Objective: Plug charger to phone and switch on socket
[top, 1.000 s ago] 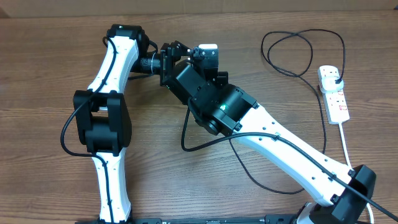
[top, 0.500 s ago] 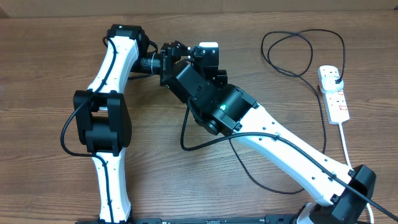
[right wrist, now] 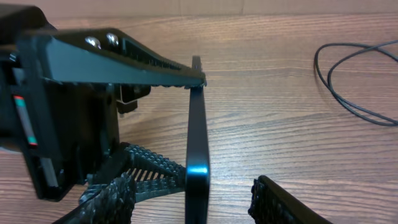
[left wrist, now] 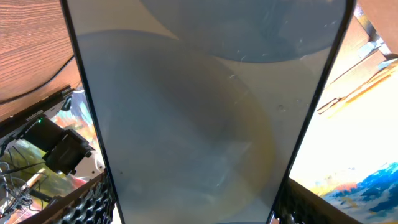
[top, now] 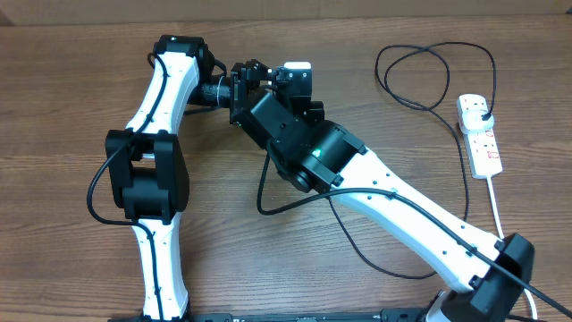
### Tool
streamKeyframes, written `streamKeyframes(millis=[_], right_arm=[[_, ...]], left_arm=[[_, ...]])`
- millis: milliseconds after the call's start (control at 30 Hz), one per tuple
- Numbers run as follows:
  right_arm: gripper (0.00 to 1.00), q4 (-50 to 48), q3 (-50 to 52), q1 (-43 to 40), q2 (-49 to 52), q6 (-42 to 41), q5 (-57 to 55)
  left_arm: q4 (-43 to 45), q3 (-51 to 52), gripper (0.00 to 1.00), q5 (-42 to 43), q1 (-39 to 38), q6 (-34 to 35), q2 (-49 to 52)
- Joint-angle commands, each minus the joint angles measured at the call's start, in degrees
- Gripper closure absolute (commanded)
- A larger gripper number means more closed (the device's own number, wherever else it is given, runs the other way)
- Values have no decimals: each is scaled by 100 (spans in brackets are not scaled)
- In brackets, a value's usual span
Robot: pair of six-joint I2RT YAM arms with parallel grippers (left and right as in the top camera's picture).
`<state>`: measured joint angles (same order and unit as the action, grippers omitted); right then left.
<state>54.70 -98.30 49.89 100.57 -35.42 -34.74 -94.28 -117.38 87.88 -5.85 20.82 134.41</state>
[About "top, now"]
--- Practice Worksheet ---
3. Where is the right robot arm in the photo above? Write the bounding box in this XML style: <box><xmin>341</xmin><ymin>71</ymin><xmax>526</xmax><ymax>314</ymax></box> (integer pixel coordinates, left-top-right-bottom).
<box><xmin>231</xmin><ymin>65</ymin><xmax>534</xmax><ymax>321</ymax></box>

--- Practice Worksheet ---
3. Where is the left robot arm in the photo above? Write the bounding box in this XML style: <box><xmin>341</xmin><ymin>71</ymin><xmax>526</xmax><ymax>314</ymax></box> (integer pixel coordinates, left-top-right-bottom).
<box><xmin>102</xmin><ymin>35</ymin><xmax>232</xmax><ymax>321</ymax></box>

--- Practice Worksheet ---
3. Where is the white charger plug adapter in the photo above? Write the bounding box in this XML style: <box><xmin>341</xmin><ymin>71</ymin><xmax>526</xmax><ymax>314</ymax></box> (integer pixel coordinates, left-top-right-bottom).
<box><xmin>459</xmin><ymin>110</ymin><xmax>494</xmax><ymax>134</ymax></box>

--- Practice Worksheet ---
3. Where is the white power strip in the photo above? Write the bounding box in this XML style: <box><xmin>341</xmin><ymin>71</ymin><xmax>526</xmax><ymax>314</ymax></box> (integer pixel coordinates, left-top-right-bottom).
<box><xmin>457</xmin><ymin>94</ymin><xmax>503</xmax><ymax>179</ymax></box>

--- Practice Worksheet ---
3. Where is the black USB charging cable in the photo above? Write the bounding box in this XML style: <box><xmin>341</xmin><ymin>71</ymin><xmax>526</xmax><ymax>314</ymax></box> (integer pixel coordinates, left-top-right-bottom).
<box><xmin>328</xmin><ymin>41</ymin><xmax>498</xmax><ymax>281</ymax></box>

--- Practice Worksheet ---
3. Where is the white power strip cord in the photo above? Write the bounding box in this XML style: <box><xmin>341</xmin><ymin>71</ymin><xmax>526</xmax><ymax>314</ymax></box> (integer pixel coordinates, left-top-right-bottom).
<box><xmin>485</xmin><ymin>176</ymin><xmax>539</xmax><ymax>321</ymax></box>

